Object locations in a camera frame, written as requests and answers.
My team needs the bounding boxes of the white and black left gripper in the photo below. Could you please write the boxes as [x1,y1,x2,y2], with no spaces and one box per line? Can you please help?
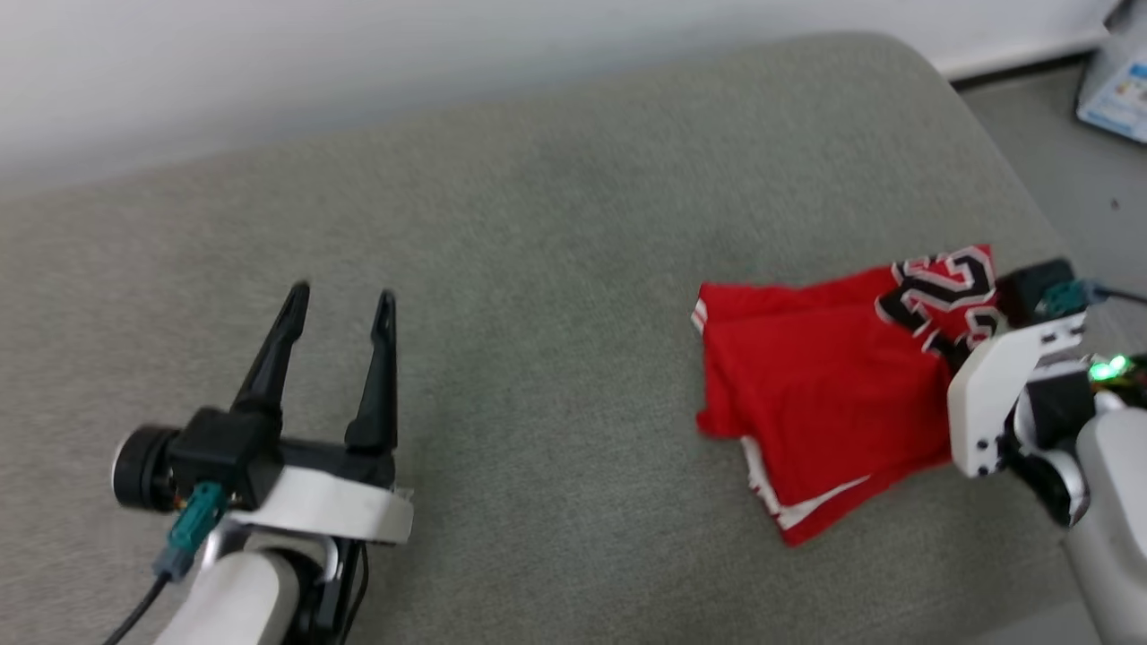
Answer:
[208,280,415,645]

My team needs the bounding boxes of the camera cable teal plug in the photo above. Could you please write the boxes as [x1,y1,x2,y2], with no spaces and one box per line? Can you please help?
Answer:
[1039,279,1147,320]
[100,482,230,645]

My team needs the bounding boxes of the left camera cable teal plug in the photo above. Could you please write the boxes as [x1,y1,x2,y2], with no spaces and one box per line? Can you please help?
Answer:
[100,482,230,645]

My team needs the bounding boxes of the red and white basketball jersey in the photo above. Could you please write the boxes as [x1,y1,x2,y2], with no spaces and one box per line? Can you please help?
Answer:
[690,244,1000,547]

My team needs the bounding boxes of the white and blue cardboard box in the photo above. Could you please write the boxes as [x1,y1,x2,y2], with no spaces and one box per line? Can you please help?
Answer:
[1075,0,1147,144]

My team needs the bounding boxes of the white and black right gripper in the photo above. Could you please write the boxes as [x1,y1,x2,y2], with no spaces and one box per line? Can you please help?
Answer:
[948,309,1147,528]

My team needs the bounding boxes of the thin black left gripper cable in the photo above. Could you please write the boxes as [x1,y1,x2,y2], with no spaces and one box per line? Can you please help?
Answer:
[341,537,370,645]

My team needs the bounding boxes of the grey fabric sofa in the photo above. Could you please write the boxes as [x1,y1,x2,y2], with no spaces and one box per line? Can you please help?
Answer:
[0,31,1108,645]

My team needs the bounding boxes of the right camera cable teal plug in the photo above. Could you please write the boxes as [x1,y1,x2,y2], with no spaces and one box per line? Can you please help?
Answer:
[1039,279,1147,320]

